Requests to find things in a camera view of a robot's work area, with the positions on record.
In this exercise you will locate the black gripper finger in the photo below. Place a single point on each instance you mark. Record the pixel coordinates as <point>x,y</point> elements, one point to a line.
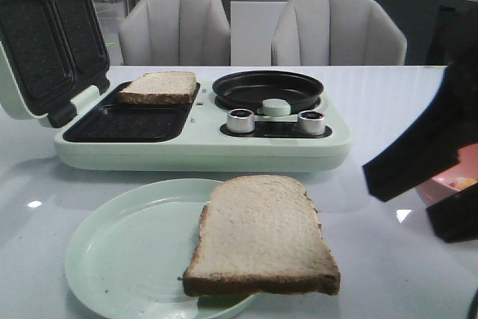
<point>454,219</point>
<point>431,143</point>

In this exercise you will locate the orange shrimp pieces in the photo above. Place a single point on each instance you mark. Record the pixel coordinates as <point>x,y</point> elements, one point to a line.
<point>460,183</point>

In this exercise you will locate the pink bowl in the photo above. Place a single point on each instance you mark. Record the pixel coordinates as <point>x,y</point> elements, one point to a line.
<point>438,187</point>

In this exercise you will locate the bread slice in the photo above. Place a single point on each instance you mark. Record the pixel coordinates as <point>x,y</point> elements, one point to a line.
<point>160,88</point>
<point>260,234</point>

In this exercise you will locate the mint green sandwich maker lid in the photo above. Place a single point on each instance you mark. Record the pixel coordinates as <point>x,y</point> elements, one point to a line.
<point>51,52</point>

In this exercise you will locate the mint green breakfast maker base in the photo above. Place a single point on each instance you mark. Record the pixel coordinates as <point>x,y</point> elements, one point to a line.
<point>109,135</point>

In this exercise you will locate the right silver control knob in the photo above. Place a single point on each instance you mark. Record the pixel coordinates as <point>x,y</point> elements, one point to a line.
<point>311,123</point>

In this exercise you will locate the silver control knob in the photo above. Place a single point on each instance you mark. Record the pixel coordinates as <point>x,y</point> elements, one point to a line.
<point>240,121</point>
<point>311,123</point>

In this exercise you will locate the right grey upholstered chair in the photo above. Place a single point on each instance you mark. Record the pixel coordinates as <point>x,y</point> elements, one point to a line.
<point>337,33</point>

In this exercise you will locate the grey upholstered chair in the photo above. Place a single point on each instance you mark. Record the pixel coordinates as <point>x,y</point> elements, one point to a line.
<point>337,33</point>
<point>176,33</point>

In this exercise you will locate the black round frying pan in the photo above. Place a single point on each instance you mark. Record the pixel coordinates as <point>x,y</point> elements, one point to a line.
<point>250,88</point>

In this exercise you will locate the left silver control knob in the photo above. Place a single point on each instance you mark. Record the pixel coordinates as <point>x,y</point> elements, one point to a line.
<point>240,121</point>

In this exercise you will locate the white refrigerator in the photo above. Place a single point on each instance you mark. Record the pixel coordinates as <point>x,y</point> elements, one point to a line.
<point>253,23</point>

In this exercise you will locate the left grey upholstered chair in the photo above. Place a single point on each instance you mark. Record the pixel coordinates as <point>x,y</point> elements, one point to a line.
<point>176,33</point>

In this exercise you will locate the mint green round plate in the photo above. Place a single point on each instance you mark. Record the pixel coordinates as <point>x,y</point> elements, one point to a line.
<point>127,258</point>

